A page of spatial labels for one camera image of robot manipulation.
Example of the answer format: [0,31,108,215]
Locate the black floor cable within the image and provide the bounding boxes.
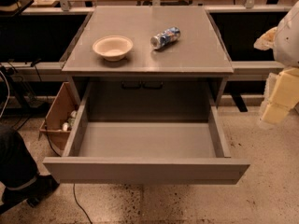
[72,184,93,224]

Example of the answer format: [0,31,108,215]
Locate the white items in box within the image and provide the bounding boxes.
[62,110,77,132]

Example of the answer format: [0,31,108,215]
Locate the black shoe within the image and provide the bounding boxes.
[2,175,59,204]

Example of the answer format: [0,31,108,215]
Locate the black trouser leg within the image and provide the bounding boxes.
[0,125,38,190]

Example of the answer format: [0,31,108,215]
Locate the blue silver soda can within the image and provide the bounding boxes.
[150,27,180,49]

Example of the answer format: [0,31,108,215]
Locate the grey drawer cabinet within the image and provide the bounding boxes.
[64,7,233,122]

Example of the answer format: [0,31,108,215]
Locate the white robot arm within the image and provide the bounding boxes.
[253,2,299,129]

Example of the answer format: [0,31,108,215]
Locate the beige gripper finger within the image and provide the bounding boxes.
[253,27,277,50]

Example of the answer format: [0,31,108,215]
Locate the white paper bowl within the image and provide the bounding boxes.
[93,35,133,62]

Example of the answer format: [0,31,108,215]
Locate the grey top drawer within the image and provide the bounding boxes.
[44,81,249,184]

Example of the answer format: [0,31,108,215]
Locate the brown wooden box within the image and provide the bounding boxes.
[39,82,78,155]

